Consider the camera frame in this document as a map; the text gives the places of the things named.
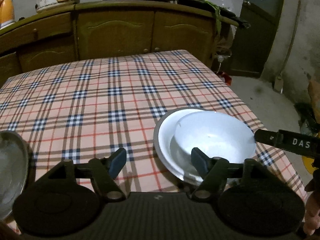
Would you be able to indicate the yellow bucket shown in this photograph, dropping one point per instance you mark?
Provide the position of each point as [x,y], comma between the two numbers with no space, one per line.
[311,163]

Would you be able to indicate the dark door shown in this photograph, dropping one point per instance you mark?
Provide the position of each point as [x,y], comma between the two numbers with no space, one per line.
[251,47]

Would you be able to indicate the person's right hand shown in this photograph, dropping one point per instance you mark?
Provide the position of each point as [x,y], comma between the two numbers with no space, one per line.
[312,205]

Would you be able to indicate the shallow white bowl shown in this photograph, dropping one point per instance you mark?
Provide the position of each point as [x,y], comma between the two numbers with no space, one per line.
[166,139]

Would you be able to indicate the red item on floor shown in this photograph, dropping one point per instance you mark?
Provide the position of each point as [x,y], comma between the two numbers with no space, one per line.
[224,77]

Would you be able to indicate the blue-white ceramic bowl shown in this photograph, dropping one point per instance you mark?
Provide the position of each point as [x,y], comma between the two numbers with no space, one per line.
[215,134]

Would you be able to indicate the plaid tablecloth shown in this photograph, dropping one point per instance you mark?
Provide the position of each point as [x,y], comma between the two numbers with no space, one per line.
[89,109]

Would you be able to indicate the brown wooden sideboard cabinet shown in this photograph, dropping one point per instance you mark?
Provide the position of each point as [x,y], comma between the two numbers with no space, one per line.
[107,29]

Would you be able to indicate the steel mixing bowl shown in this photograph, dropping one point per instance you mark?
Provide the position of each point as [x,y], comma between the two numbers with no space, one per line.
[14,169]

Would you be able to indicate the green cloth on cabinet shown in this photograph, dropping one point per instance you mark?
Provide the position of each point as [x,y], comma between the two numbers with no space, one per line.
[217,12]

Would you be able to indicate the orange electric kettle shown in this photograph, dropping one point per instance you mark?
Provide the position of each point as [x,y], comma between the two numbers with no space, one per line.
[7,14]

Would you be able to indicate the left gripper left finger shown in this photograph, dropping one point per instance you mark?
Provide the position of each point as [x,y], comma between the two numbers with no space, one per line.
[101,172]

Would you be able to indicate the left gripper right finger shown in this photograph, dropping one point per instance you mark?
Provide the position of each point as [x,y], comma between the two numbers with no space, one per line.
[216,171]

